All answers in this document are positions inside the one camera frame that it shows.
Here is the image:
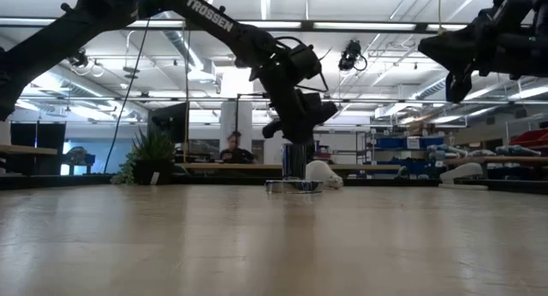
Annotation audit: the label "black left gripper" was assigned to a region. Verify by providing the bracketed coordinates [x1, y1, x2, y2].
[256, 58, 339, 145]

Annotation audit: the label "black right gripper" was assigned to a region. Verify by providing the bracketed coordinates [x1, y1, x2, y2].
[418, 13, 515, 104]

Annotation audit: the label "chrome lamp base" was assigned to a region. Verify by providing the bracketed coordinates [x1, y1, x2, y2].
[265, 142, 325, 195]

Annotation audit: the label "person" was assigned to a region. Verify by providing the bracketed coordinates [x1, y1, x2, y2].
[219, 131, 257, 165]

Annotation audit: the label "shelf with blue bins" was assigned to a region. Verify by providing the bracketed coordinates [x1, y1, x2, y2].
[366, 133, 449, 178]

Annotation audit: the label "red bin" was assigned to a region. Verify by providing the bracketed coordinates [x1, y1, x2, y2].
[508, 128, 548, 150]

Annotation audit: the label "wooden workbench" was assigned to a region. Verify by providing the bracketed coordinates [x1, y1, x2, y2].
[0, 144, 59, 177]
[444, 156, 548, 181]

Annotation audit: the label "black monitor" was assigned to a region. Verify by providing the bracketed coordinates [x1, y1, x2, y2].
[147, 102, 189, 145]

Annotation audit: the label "green potted plant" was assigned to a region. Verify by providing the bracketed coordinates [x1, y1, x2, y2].
[110, 128, 176, 186]

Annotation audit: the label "black ceiling spotlight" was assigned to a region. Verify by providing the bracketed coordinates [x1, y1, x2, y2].
[67, 49, 92, 69]

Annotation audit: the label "black partition panels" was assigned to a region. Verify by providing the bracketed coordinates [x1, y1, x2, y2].
[9, 121, 68, 176]

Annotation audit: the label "yellow hanging cord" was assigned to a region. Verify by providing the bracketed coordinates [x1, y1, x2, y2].
[435, 0, 446, 35]

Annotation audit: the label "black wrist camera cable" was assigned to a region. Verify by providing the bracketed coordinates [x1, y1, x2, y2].
[276, 35, 331, 94]

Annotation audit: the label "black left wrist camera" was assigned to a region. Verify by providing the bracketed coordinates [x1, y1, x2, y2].
[287, 43, 323, 84]

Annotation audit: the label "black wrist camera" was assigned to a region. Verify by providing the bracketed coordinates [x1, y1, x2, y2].
[287, 43, 323, 84]
[481, 0, 534, 36]

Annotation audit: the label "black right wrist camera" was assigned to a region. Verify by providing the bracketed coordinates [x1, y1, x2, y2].
[481, 0, 534, 36]

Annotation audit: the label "black camera on mount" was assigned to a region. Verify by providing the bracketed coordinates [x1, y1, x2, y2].
[337, 38, 368, 73]

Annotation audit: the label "black hanging cable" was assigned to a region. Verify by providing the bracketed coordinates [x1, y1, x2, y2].
[104, 17, 152, 175]

